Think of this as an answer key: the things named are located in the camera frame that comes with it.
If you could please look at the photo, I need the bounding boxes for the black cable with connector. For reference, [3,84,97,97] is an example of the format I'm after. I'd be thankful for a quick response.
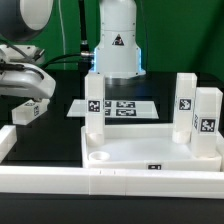
[39,0,96,71]

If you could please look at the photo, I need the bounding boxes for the white desk top tray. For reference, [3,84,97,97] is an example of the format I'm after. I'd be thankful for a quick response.
[81,124,222,172]

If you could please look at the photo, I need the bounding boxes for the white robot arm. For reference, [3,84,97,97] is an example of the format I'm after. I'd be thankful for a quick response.
[0,0,146,99]

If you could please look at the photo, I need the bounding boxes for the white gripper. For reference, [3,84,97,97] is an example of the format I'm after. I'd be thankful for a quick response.
[0,63,56,99]

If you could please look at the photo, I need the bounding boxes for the white U-shaped fence frame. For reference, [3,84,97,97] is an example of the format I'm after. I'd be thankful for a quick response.
[0,125,224,196]

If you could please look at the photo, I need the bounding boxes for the white marker board with tags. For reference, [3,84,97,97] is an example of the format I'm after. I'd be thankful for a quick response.
[67,99,159,119]

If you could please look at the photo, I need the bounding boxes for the white thin cable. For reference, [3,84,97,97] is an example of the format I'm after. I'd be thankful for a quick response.
[58,0,67,70]

